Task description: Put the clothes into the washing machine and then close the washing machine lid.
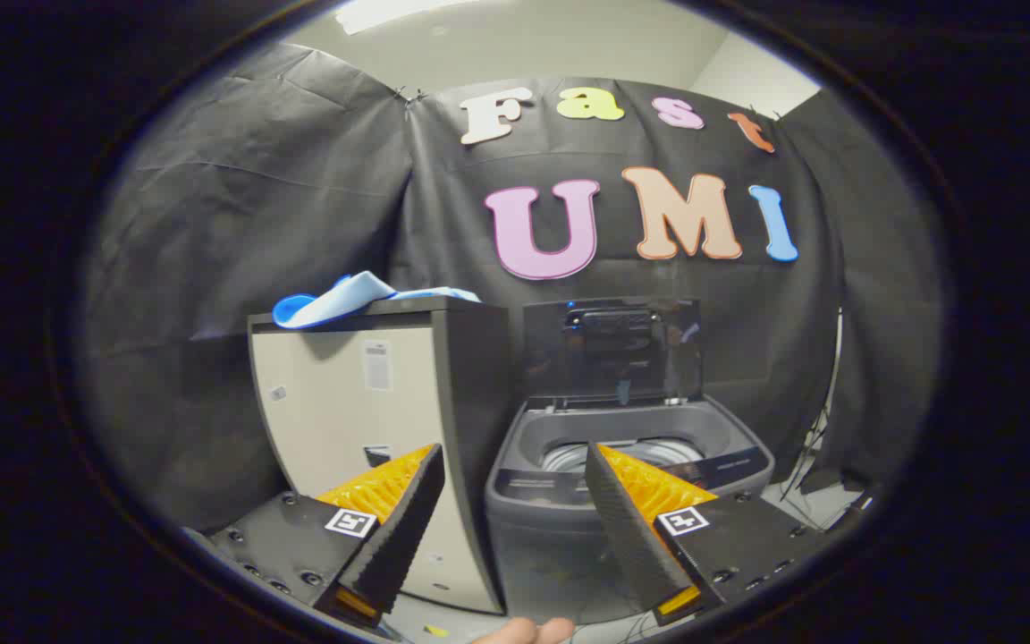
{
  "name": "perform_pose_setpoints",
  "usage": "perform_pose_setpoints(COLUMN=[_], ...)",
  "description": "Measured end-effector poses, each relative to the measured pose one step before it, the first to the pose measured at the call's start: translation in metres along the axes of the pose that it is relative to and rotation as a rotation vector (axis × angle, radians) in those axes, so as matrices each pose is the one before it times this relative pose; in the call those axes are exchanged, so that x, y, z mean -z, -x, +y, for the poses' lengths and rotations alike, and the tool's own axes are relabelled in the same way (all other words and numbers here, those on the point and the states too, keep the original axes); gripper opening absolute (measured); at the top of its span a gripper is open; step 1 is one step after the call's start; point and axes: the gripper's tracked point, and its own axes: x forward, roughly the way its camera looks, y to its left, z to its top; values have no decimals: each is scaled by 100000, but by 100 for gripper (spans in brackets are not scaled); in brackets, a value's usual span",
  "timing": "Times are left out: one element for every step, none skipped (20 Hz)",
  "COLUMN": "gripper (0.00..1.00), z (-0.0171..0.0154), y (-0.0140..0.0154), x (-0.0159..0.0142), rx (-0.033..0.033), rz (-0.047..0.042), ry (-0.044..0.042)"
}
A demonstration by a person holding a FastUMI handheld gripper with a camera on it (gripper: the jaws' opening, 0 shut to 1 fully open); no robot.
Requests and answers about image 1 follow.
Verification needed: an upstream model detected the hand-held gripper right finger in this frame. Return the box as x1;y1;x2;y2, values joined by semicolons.
584;441;829;627

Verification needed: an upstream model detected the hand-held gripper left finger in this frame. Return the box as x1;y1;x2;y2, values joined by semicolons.
184;443;446;629

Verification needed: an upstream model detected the grey washing machine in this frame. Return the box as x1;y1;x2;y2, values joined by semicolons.
484;394;775;627

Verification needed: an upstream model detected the light blue button shirt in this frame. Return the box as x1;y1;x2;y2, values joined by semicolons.
272;271;483;330

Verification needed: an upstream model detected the beige and dark cabinet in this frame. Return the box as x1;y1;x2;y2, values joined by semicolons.
247;297;516;616

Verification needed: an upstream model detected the black backdrop cloth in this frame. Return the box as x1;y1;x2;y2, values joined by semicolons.
77;40;945;538

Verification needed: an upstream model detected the bundle of black cables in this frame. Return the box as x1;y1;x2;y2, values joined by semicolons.
779;420;840;529

